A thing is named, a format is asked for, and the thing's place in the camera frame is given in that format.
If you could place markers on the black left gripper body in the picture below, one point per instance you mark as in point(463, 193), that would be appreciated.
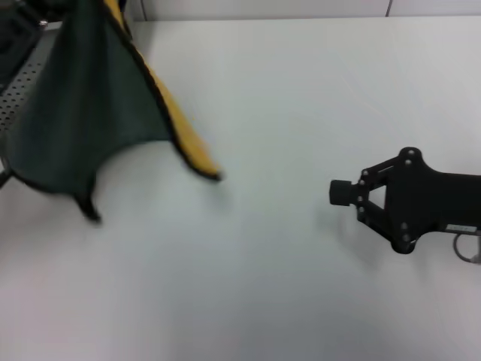
point(19, 15)

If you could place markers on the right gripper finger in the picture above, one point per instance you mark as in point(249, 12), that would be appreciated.
point(340, 187)
point(340, 199)

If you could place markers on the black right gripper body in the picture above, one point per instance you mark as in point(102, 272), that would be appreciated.
point(424, 203)

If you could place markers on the dark green and yellow towel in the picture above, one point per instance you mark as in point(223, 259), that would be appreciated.
point(86, 113)

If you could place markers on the grey perforated plastic storage box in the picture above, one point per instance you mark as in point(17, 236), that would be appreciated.
point(22, 86)

